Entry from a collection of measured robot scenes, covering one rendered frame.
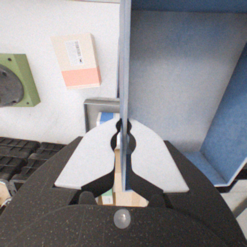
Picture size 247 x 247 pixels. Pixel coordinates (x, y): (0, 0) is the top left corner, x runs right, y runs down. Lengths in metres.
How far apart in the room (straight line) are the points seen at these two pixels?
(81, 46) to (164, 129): 0.37
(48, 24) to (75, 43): 0.14
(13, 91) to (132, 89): 0.46
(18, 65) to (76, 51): 0.21
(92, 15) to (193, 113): 0.45
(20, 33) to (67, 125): 0.37
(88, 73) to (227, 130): 0.41
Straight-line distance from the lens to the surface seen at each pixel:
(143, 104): 0.18
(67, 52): 0.48
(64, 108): 0.62
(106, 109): 0.58
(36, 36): 0.60
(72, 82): 0.49
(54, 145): 0.73
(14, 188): 0.66
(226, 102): 0.22
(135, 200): 0.80
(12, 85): 0.56
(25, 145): 0.77
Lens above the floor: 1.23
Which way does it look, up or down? 60 degrees down
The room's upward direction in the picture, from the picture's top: 173 degrees clockwise
